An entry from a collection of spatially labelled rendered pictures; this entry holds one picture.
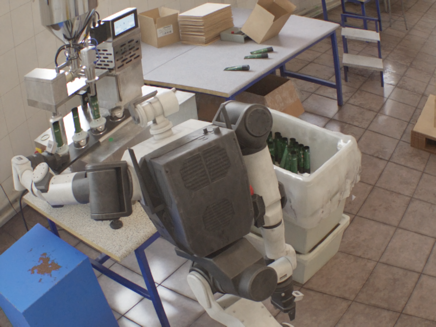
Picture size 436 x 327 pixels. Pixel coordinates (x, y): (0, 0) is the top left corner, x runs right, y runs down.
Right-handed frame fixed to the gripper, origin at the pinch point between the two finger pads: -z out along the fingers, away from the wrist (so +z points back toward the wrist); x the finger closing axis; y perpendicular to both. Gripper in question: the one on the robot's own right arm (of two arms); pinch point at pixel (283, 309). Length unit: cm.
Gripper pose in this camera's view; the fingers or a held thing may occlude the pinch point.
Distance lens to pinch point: 202.6
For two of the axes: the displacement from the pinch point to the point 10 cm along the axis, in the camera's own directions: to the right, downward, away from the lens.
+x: -5.1, -3.3, 7.9
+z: -2.0, -8.5, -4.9
